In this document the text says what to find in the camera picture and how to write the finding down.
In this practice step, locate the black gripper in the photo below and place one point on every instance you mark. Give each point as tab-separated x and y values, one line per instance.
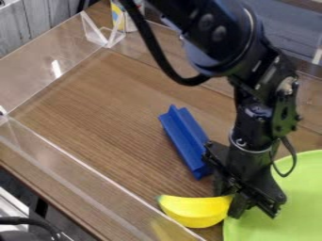
243	175

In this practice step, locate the yellow toy banana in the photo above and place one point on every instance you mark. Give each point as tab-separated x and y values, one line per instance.
196	212

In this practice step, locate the blue star-shaped block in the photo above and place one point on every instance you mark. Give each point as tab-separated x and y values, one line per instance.
189	138

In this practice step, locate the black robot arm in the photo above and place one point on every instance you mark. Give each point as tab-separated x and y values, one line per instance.
227	45

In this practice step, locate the green plate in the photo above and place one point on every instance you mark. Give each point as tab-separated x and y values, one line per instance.
300	221

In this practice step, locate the white can with label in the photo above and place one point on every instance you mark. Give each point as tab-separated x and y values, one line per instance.
121	18

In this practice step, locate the clear acrylic enclosure wall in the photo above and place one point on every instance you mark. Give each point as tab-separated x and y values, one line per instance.
96	152

